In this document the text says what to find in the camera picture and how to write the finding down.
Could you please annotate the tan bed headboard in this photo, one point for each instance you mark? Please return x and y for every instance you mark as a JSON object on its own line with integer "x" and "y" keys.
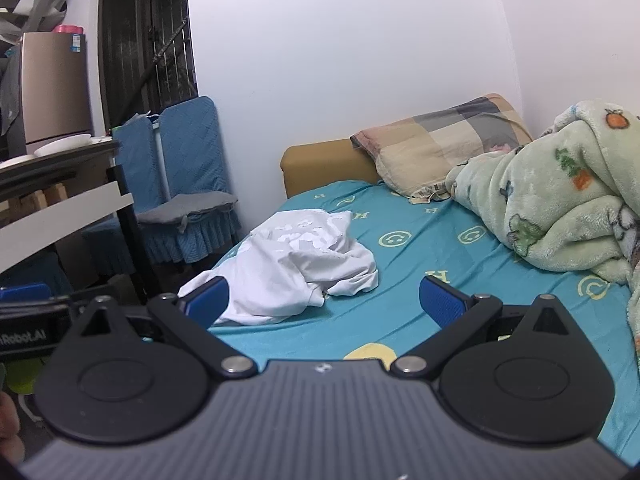
{"x": 320, "y": 165}

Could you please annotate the grey hanging cloth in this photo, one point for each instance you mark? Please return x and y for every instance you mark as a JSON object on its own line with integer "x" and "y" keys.
{"x": 9, "y": 90}

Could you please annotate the dark dining table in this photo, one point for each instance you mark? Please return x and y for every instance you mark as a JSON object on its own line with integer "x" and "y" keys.
{"x": 55, "y": 160}

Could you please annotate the person's left hand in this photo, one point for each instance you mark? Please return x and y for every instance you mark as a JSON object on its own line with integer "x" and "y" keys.
{"x": 7, "y": 425}

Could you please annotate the green printed fleece blanket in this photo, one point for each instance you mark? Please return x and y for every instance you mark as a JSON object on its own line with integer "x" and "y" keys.
{"x": 560, "y": 200}

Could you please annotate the grey seat cushion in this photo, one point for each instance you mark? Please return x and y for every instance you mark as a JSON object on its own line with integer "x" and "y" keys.
{"x": 175, "y": 207}

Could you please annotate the white plate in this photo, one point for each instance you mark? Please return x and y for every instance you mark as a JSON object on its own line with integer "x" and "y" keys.
{"x": 15, "y": 161}
{"x": 62, "y": 144}

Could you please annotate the blue covered chair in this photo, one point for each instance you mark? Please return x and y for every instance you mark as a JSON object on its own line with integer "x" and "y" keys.
{"x": 132, "y": 160}
{"x": 187, "y": 145}

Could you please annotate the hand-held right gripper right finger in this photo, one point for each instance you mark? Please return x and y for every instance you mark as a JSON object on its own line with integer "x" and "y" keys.
{"x": 442, "y": 300}

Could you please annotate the patchwork pillow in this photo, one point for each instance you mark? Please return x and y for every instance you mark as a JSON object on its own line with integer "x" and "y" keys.
{"x": 425, "y": 145}

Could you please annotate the white t-shirt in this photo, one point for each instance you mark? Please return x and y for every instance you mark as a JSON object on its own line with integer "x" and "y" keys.
{"x": 300, "y": 265}

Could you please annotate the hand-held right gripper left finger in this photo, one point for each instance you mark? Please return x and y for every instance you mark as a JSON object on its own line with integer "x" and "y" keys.
{"x": 210, "y": 300}

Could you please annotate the dark grilled door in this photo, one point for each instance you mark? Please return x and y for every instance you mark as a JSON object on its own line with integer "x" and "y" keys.
{"x": 145, "y": 45}

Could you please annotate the wooden stool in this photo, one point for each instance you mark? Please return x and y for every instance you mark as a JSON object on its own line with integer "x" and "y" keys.
{"x": 37, "y": 197}

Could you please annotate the pink lidded container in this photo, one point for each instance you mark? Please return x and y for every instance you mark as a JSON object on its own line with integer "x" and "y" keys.
{"x": 69, "y": 37}

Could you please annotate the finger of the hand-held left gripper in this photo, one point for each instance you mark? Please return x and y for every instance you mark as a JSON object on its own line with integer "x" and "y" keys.
{"x": 25, "y": 292}

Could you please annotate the golden brown fridge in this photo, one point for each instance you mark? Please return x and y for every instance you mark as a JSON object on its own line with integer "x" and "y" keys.
{"x": 55, "y": 85}

